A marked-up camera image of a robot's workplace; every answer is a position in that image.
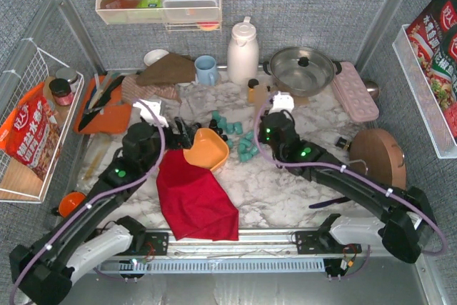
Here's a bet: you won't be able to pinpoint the orange plastic storage basket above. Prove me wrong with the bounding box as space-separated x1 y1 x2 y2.
184 128 229 171

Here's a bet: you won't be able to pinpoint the red cloth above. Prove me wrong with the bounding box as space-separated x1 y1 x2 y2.
156 150 239 241

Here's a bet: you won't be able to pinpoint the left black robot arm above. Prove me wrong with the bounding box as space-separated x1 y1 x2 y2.
9 117 197 304

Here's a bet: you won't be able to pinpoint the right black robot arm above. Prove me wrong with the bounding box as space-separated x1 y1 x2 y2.
255 110 439 264

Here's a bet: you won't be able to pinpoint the teal coffee capsule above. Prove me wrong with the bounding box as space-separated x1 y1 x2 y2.
226 121 243 135
249 144 259 156
211 110 226 123
238 152 253 163
244 130 254 141

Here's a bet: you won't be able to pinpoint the orange plastic tray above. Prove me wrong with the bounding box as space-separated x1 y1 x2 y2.
73 77 131 134

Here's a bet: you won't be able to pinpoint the striped pink cloth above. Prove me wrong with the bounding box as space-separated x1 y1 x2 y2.
121 74 181 104

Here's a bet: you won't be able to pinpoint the light blue mug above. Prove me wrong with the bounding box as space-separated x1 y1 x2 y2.
194 55 219 86

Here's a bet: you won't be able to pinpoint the white small bowl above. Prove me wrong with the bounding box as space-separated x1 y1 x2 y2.
144 49 169 66

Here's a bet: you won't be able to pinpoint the black kitchen knife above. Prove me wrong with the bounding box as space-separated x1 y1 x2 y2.
76 76 124 132

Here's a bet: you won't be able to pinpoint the small orange juice bottle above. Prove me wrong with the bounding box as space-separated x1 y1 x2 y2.
247 79 268 104

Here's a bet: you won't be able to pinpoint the white thermos jug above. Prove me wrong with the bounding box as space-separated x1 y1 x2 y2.
227 16 259 86

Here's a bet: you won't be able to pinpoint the orange plastic cup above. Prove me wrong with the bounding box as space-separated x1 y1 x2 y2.
51 191 86 218

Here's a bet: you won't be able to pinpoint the silver lid jar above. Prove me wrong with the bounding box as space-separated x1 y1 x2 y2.
56 67 79 86

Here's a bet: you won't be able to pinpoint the dark lid glass jar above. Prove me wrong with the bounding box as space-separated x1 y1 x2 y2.
49 78 74 106

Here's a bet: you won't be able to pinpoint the clear plastic food containers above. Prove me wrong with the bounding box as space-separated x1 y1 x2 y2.
161 0 219 23

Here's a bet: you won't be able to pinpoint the stainless steel pot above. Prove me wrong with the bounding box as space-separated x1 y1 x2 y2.
262 47 342 98

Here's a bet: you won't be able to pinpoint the red snack bag left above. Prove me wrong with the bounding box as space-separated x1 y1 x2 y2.
1 82 61 180

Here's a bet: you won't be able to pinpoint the pink egg tray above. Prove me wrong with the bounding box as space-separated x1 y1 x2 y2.
331 61 379 123

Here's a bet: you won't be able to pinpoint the round wooden board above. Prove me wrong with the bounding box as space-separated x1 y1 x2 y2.
349 129 406 190

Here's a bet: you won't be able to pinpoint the red seasoning bag right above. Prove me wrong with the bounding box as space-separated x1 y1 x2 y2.
406 0 456 111

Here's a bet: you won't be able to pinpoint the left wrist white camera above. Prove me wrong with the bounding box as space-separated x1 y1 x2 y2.
133 99 169 128

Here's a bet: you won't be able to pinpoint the white wire rack left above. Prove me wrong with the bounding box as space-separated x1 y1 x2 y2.
1 38 85 204

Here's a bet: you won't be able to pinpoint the purple handled knife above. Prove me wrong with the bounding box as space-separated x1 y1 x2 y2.
308 196 350 209

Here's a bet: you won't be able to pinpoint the white wire basket right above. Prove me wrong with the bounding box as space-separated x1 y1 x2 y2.
392 24 456 159

